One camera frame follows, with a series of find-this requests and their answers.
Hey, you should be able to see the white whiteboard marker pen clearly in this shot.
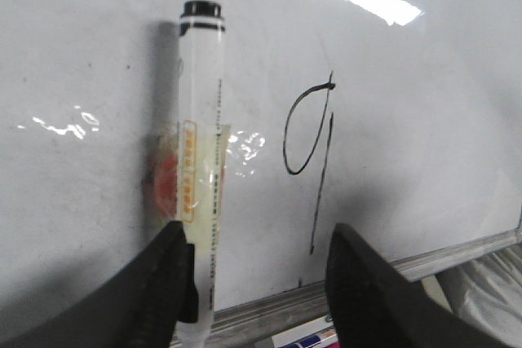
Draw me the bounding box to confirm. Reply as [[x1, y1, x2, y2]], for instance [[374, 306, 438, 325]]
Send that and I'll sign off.
[[176, 0, 229, 347]]

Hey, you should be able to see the blue red white box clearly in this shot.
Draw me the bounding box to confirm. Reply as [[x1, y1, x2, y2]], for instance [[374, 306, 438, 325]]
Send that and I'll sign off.
[[269, 315, 338, 348]]

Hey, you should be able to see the white whiteboard with aluminium frame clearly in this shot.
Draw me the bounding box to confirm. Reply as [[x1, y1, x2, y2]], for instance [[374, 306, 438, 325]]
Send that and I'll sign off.
[[1, 0, 521, 340]]

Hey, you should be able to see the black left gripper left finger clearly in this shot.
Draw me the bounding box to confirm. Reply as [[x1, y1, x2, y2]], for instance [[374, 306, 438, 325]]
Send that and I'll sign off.
[[3, 222, 189, 347]]

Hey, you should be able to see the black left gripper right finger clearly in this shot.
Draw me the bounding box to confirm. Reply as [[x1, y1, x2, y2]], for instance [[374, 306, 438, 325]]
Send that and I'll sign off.
[[325, 223, 521, 347]]

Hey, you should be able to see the clear plastic sheet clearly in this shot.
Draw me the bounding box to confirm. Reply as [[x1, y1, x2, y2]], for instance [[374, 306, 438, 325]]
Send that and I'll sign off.
[[436, 244, 521, 336]]

